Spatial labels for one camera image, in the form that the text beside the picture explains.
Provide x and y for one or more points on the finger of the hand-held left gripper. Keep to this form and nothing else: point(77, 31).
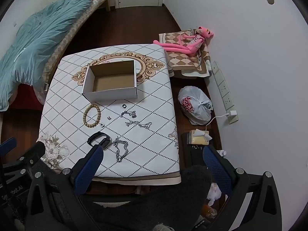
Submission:
point(36, 150)
point(7, 145)

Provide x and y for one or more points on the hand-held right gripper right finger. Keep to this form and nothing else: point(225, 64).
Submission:
point(216, 170)

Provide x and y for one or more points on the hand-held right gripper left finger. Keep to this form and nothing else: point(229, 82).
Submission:
point(86, 170)

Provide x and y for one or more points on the black wristband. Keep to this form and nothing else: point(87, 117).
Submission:
point(92, 137)

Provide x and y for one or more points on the cardboard box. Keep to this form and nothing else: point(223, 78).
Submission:
point(113, 84)

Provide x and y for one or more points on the crumpled white tissue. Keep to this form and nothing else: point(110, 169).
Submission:
point(214, 193)

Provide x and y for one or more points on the black flat case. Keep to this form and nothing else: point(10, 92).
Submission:
point(192, 156)

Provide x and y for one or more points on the yellow tissue pack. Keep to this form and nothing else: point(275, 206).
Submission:
point(199, 139)

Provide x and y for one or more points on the white charger plug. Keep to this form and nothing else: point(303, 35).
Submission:
point(232, 114)

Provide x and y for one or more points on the clear plastic tag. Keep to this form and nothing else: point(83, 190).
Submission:
point(46, 87)

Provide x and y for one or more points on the white plastic bag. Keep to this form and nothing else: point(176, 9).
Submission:
point(195, 101)

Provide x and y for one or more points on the white diamond patterned tablecloth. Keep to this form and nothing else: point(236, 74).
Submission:
point(149, 96)

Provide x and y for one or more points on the light blue duvet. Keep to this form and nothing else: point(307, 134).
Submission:
point(43, 38)

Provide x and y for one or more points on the brown checked floor mat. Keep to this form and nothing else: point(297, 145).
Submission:
point(185, 62)

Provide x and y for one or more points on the pink plush toy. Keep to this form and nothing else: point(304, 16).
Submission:
point(192, 45)

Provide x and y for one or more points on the white wall socket strip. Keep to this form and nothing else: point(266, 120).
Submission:
point(222, 84)

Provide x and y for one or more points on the round wall cover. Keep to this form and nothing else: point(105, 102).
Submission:
point(270, 0)

